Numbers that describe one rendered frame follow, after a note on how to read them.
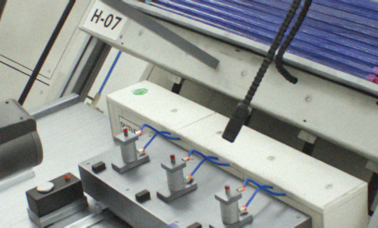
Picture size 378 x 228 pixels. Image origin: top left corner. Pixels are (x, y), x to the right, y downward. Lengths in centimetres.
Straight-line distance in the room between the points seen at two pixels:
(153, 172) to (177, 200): 8
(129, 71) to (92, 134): 242
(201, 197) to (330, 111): 20
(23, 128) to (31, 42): 158
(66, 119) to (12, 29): 87
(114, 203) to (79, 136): 29
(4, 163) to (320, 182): 44
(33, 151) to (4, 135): 3
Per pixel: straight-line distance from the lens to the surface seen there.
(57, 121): 147
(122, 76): 384
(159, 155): 118
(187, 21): 128
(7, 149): 76
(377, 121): 104
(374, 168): 112
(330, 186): 103
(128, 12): 112
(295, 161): 109
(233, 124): 99
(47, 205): 116
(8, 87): 234
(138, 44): 139
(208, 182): 110
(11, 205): 124
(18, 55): 233
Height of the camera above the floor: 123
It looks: 1 degrees up
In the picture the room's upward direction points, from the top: 27 degrees clockwise
